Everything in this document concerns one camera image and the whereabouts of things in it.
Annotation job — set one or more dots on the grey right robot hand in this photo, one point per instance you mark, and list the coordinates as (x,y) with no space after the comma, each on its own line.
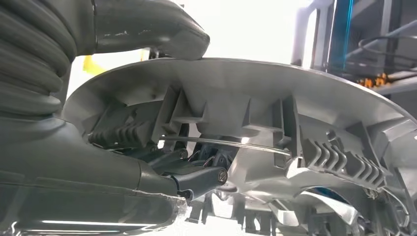
(65,169)

